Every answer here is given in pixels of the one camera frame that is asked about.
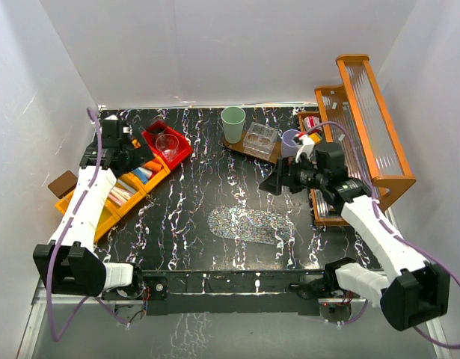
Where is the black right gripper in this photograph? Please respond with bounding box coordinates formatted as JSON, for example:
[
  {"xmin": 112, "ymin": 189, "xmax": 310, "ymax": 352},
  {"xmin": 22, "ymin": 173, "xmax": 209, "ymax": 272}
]
[{"xmin": 259, "ymin": 154, "xmax": 327, "ymax": 196}]

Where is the purple plastic cup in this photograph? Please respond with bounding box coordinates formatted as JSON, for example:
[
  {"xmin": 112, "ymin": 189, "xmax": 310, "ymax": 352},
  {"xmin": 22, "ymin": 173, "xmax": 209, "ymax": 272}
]
[{"xmin": 281, "ymin": 129, "xmax": 300, "ymax": 158}]

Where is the clear acrylic toothbrush holder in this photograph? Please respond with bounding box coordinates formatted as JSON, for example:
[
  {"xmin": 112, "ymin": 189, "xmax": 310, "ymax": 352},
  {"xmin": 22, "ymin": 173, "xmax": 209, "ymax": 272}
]
[{"xmin": 243, "ymin": 122, "xmax": 278, "ymax": 155}]

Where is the green plastic cup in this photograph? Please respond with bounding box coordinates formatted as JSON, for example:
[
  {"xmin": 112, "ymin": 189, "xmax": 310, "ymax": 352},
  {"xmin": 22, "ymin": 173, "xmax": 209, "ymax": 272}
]
[{"xmin": 221, "ymin": 106, "xmax": 246, "ymax": 144}]

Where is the blue toothpaste tube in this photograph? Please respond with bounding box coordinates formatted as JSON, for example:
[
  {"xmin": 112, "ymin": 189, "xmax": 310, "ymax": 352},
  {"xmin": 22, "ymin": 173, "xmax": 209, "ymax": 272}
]
[{"xmin": 133, "ymin": 168, "xmax": 153, "ymax": 182}]

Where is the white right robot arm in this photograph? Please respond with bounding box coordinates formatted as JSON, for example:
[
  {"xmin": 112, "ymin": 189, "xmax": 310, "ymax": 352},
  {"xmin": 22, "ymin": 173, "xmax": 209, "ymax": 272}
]
[{"xmin": 259, "ymin": 133, "xmax": 450, "ymax": 331}]

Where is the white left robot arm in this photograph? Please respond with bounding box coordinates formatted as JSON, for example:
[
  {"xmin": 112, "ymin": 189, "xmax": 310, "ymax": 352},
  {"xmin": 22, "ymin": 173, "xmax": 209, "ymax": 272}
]
[{"xmin": 33, "ymin": 115, "xmax": 154, "ymax": 298}]

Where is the orange toothpaste tube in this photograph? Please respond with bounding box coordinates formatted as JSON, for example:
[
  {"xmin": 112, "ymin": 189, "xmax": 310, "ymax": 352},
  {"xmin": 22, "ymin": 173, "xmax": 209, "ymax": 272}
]
[{"xmin": 143, "ymin": 161, "xmax": 163, "ymax": 173}]

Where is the brown oval wooden tray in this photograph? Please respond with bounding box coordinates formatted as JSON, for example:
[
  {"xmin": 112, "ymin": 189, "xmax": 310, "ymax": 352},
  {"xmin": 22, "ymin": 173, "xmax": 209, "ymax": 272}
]
[{"xmin": 221, "ymin": 131, "xmax": 281, "ymax": 165}]

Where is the red plastic bin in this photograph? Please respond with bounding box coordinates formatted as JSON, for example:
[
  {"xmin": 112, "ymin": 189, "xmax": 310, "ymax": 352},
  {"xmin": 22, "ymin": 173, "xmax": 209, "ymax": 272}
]
[{"xmin": 143, "ymin": 120, "xmax": 193, "ymax": 170}]

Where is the clear drinking glass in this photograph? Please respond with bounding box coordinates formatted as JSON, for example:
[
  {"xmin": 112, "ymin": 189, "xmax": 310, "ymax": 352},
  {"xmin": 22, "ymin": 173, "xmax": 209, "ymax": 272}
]
[{"xmin": 155, "ymin": 134, "xmax": 179, "ymax": 162}]

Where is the orange plastic organizer bin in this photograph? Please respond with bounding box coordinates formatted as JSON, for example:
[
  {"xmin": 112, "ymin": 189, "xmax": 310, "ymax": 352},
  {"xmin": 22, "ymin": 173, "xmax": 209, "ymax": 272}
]
[{"xmin": 55, "ymin": 156, "xmax": 171, "ymax": 244}]

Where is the glittery oval mat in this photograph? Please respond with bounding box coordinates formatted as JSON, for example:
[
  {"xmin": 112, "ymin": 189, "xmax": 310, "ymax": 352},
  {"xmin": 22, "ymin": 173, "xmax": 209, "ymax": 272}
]
[{"xmin": 207, "ymin": 206, "xmax": 295, "ymax": 245}]

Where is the yellow grey sponge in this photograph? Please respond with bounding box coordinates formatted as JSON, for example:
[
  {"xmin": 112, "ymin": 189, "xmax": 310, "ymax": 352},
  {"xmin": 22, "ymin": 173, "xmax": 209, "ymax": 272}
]
[{"xmin": 310, "ymin": 133, "xmax": 322, "ymax": 144}]

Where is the red white small box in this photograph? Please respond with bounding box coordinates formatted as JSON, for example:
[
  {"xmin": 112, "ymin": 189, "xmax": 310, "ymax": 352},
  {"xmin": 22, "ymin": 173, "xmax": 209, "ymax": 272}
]
[{"xmin": 303, "ymin": 116, "xmax": 320, "ymax": 131}]

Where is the brown square coaster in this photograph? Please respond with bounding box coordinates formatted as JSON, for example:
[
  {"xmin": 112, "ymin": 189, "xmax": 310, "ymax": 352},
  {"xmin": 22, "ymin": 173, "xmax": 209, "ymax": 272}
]
[{"xmin": 48, "ymin": 171, "xmax": 78, "ymax": 199}]

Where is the orange wooden tiered shelf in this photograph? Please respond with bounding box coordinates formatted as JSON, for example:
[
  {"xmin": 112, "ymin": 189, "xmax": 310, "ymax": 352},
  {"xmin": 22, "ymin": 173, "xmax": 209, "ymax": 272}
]
[{"xmin": 296, "ymin": 55, "xmax": 416, "ymax": 211}]

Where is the black front mounting rail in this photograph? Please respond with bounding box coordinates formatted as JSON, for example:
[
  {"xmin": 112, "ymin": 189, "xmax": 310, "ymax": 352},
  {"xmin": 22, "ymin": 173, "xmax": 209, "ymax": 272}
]
[{"xmin": 102, "ymin": 269, "xmax": 358, "ymax": 317}]

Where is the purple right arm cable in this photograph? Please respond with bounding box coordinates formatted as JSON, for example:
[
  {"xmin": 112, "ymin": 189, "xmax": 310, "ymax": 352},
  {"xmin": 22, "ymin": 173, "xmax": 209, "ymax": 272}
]
[{"xmin": 300, "ymin": 121, "xmax": 460, "ymax": 351}]

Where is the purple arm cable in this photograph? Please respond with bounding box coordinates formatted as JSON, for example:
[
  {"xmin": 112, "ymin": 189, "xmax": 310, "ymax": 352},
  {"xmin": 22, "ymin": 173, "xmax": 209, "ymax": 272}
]
[
  {"xmin": 300, "ymin": 121, "xmax": 460, "ymax": 351},
  {"xmin": 46, "ymin": 107, "xmax": 129, "ymax": 342}
]

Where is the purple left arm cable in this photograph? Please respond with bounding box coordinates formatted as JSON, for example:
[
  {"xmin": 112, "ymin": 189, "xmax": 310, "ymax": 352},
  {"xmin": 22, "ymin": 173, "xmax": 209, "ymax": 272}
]
[{"xmin": 46, "ymin": 107, "xmax": 129, "ymax": 342}]

